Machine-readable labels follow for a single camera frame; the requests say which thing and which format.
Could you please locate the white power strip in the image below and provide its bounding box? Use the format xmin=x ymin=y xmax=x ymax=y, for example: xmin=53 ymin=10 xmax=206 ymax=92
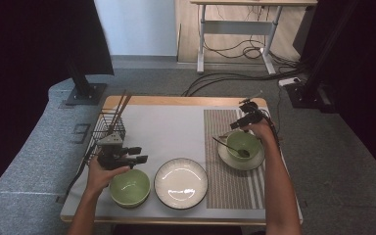
xmin=278 ymin=75 xmax=302 ymax=87

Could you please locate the black curtain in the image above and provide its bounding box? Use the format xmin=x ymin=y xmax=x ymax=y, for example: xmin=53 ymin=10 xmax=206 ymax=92
xmin=292 ymin=0 xmax=376 ymax=184
xmin=0 ymin=0 xmax=115 ymax=204

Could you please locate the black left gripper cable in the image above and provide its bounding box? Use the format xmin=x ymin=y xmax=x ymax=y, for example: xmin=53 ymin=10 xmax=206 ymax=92
xmin=65 ymin=143 xmax=99 ymax=200

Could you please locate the person's left hand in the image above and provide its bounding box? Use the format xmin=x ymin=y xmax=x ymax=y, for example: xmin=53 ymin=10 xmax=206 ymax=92
xmin=86 ymin=158 xmax=131 ymax=197

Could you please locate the black stand with base plate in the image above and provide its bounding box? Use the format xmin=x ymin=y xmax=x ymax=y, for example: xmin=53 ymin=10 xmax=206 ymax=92
xmin=285 ymin=0 xmax=361 ymax=114
xmin=66 ymin=55 xmax=108 ymax=106

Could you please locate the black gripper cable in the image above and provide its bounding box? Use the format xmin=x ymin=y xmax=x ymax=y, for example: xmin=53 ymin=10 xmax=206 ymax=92
xmin=65 ymin=143 xmax=99 ymax=200
xmin=258 ymin=109 xmax=281 ymax=146

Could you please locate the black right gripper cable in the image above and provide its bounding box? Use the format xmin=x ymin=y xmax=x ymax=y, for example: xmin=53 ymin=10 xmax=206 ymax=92
xmin=258 ymin=109 xmax=281 ymax=146

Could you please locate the black floor cable bundle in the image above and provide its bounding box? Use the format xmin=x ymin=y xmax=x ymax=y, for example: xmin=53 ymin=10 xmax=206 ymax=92
xmin=180 ymin=32 xmax=307 ymax=97

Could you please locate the black wire basket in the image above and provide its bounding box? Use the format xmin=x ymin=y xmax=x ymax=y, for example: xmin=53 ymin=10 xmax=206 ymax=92
xmin=83 ymin=109 xmax=127 ymax=165

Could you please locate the striped brown placemat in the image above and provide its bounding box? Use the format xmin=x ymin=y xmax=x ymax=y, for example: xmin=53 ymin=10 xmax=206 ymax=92
xmin=203 ymin=109 xmax=296 ymax=211

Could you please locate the white-legged desk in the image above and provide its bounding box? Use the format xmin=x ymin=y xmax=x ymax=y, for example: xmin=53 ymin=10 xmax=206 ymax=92
xmin=190 ymin=0 xmax=318 ymax=75

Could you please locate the green bowl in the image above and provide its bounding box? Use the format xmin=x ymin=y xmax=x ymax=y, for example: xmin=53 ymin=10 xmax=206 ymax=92
xmin=109 ymin=168 xmax=152 ymax=210
xmin=225 ymin=130 xmax=261 ymax=163
xmin=216 ymin=134 xmax=266 ymax=171

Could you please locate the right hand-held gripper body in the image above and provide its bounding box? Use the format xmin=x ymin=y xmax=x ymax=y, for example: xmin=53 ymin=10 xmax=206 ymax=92
xmin=238 ymin=91 xmax=268 ymax=126

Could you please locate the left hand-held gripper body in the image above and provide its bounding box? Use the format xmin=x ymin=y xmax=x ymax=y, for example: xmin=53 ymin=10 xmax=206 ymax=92
xmin=96 ymin=132 xmax=130 ymax=171

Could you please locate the white plate with dark rim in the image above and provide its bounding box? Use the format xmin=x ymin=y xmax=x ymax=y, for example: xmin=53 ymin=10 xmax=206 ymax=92
xmin=153 ymin=158 xmax=210 ymax=211

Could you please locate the person's right hand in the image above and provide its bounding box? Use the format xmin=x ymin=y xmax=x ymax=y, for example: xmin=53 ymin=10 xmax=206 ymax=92
xmin=248 ymin=117 xmax=277 ymax=145

